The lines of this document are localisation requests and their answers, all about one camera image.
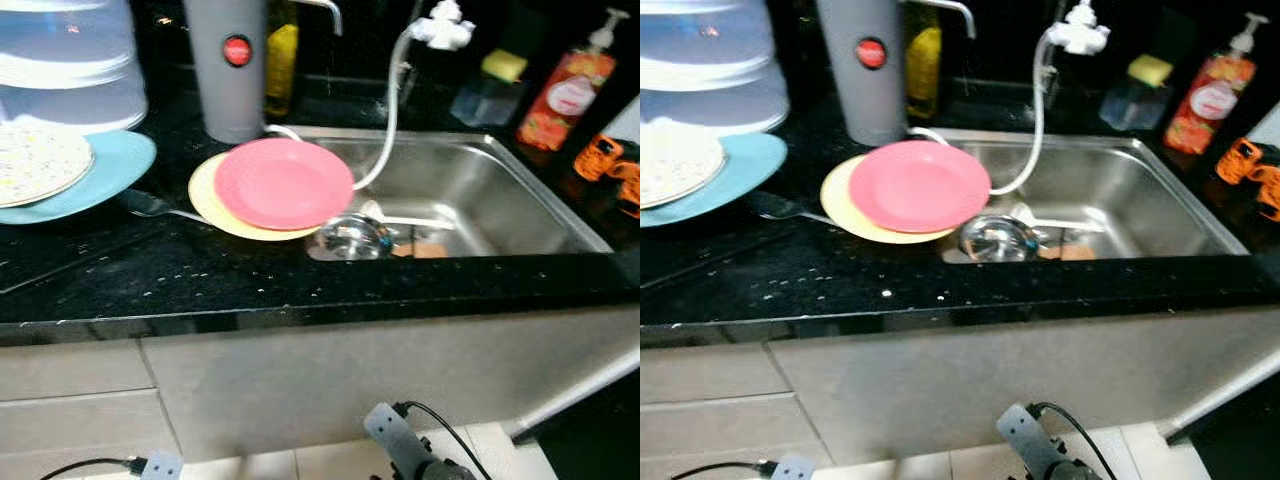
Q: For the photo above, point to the stainless steel sink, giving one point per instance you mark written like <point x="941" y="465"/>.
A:
<point x="1130" y="190"/>
<point x="490" y="190"/>

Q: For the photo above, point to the steel serving utensil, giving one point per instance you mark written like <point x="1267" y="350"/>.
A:
<point x="775" y="206"/>
<point x="145" y="203"/>

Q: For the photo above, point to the orange soap pump bottle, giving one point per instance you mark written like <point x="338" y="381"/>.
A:
<point x="568" y="100"/>
<point x="1210" y="105"/>

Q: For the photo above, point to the steel bowl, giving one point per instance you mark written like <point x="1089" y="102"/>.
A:
<point x="995" y="240"/>
<point x="355" y="238"/>

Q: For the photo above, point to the pink plate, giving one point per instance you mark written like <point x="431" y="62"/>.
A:
<point x="920" y="185"/>
<point x="285" y="182"/>

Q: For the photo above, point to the floral print plate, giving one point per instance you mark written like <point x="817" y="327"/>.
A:
<point x="675" y="160"/>
<point x="35" y="160"/>

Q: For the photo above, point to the white faucet filter head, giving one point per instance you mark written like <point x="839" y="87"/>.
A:
<point x="440" y="28"/>
<point x="1078" y="32"/>

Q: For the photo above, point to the tiered translucent plastic container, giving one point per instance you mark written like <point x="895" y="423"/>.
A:
<point x="70" y="60"/>
<point x="700" y="60"/>

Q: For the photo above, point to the pale yellow plate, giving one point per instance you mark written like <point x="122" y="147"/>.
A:
<point x="205" y="200"/>
<point x="838" y="205"/>

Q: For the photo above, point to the white board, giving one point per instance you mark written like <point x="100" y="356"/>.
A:
<point x="628" y="120"/>
<point x="1268" y="125"/>

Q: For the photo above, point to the grey thermos jug red sticker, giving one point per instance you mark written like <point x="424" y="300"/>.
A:
<point x="225" y="90"/>
<point x="865" y="95"/>

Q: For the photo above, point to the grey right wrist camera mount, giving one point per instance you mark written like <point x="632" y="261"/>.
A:
<point x="392" y="435"/>
<point x="1025" y="437"/>

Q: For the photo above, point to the steel spoon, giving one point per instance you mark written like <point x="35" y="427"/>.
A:
<point x="415" y="221"/>
<point x="1065" y="225"/>

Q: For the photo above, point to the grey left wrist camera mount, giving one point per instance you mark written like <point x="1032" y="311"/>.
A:
<point x="793" y="468"/>
<point x="162" y="466"/>

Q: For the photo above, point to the yellow oil bottle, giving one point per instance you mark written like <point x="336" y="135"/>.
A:
<point x="923" y="65"/>
<point x="282" y="60"/>

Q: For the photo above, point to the clear plastic sponge holder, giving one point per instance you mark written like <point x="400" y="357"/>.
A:
<point x="1130" y="105"/>
<point x="482" y="103"/>

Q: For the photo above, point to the yellow sponge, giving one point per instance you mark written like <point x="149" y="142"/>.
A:
<point x="505" y="65"/>
<point x="1150" y="70"/>

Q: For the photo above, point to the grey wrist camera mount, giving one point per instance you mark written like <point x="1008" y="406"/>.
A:
<point x="793" y="468"/>
<point x="162" y="466"/>
<point x="392" y="435"/>
<point x="1025" y="437"/>

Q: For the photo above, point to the steel faucet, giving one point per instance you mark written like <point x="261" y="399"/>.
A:
<point x="955" y="10"/>
<point x="325" y="8"/>

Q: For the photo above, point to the light blue plate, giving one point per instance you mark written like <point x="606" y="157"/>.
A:
<point x="750" y="165"/>
<point x="115" y="165"/>

